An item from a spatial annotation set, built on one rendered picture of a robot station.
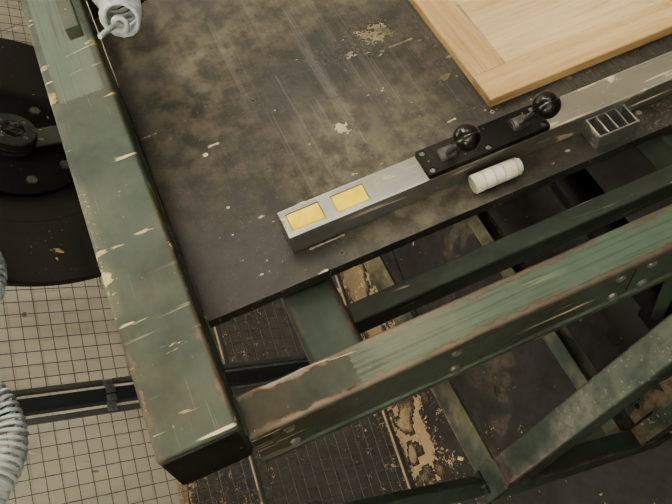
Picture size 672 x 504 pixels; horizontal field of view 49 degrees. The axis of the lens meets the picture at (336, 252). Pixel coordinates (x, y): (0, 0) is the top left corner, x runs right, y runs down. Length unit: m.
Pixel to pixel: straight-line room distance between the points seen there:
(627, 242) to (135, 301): 0.64
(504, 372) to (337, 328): 2.00
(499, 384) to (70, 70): 2.21
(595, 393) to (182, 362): 1.11
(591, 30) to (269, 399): 0.81
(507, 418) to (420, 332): 2.11
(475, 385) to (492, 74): 2.04
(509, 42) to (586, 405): 0.89
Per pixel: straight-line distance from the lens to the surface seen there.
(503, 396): 3.03
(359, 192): 1.06
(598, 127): 1.19
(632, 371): 1.73
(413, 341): 0.93
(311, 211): 1.05
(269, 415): 0.91
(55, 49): 1.32
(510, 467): 1.99
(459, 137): 0.98
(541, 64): 1.26
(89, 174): 1.11
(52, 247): 1.62
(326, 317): 1.05
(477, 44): 1.29
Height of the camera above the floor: 2.24
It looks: 36 degrees down
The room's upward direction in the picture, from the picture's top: 91 degrees counter-clockwise
